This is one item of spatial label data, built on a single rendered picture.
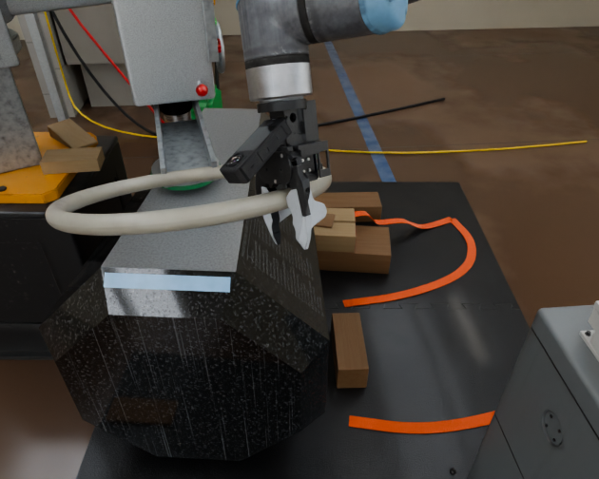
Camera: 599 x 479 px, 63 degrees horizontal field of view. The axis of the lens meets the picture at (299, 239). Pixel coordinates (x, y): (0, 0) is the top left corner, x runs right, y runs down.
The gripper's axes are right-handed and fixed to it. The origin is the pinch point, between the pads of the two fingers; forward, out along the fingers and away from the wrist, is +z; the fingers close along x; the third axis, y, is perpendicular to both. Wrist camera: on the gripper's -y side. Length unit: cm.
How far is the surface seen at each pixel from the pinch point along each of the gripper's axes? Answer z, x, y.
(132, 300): 24, 63, 1
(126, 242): 12, 74, 8
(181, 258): 16, 59, 14
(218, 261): 18, 51, 20
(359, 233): 50, 106, 145
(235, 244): 16, 53, 28
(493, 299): 82, 45, 166
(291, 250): 24, 56, 51
